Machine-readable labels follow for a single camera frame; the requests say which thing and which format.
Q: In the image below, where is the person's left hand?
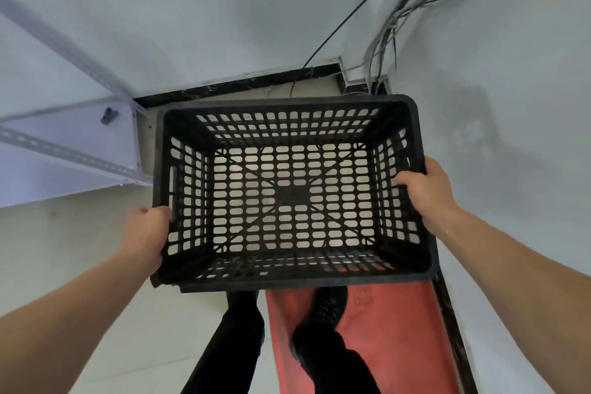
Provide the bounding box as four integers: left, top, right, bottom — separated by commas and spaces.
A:
121, 206, 173, 277

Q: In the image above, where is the person's right hand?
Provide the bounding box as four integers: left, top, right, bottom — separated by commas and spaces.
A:
393, 156, 462, 242

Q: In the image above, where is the black perforated plastic crate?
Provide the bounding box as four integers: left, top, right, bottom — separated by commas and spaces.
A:
150, 94, 440, 294

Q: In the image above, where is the person's right forearm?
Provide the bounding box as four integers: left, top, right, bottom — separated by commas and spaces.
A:
434, 207, 591, 394

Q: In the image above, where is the person's left forearm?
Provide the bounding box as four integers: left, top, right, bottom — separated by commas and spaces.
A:
0, 248, 158, 394

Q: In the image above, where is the white metal slotted shelf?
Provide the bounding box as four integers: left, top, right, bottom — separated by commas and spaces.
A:
0, 0, 154, 209

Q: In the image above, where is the person's left leg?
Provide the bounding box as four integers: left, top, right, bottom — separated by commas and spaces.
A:
180, 291, 266, 394

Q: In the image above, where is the person's leg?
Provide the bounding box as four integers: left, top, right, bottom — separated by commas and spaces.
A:
292, 324, 382, 394
180, 291, 266, 394

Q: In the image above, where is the person's black right shoe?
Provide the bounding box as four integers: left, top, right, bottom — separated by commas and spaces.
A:
291, 287, 349, 357

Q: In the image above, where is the red floor mat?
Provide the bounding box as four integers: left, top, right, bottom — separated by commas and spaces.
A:
265, 279, 462, 394

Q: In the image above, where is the person's right leg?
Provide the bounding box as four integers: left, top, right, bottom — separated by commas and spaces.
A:
292, 324, 382, 394

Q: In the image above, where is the bundle of grey cables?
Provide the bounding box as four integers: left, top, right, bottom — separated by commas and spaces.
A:
341, 0, 506, 95

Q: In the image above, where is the thin black cable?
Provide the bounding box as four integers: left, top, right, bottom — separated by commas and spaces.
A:
290, 0, 422, 99

